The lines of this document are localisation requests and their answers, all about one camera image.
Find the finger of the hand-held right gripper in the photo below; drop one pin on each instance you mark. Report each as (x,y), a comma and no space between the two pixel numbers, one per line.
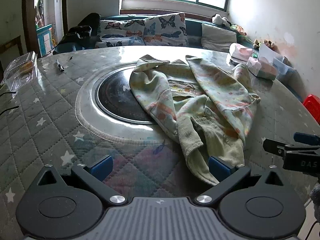
(306,138)
(276,147)

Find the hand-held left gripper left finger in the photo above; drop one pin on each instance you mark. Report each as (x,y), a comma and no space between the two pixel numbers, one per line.
(102,168)

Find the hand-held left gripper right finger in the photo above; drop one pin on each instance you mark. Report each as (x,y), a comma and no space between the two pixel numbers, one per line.
(220,169)

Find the pastel patterned baby jacket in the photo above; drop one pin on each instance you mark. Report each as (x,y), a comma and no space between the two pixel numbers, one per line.
(200,105)

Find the person's right forearm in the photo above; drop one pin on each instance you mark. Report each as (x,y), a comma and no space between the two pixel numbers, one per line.
(315,200)

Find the red plastic stool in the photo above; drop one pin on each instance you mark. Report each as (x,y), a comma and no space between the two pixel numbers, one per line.
(312,107)

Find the round black table stove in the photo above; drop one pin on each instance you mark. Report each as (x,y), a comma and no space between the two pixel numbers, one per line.
(112,97)

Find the clear plastic storage box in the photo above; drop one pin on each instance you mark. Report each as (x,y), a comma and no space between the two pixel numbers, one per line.
(285,67)

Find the grey flat device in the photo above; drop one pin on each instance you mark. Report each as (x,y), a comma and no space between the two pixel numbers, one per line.
(236,61)

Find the pink white tissue pack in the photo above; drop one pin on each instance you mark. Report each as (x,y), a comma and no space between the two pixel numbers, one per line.
(241,51)

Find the black marker pen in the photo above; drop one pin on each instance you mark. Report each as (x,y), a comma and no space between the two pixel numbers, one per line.
(60,65)

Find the orange green plush toy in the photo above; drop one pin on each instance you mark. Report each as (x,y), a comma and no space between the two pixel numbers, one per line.
(238,29)

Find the grey pillow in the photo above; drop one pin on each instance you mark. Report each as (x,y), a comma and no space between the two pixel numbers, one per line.
(217,37)

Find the clear plastic container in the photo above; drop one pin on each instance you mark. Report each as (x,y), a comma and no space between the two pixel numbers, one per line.
(20,72)

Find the dark cloth heap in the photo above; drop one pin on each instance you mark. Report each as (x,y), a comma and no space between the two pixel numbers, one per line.
(82,33)

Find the white plush toy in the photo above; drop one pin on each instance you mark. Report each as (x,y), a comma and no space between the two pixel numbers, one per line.
(220,20)

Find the blue cabinet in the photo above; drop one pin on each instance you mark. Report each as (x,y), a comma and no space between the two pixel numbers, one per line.
(45,40)

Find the teal sofa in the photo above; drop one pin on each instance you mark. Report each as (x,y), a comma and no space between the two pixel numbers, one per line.
(193,27)

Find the brown wooden frame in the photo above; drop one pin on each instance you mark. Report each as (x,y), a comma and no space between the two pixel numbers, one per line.
(21,52)

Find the dark wooden door frame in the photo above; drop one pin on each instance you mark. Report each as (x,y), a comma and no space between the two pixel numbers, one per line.
(27,17)

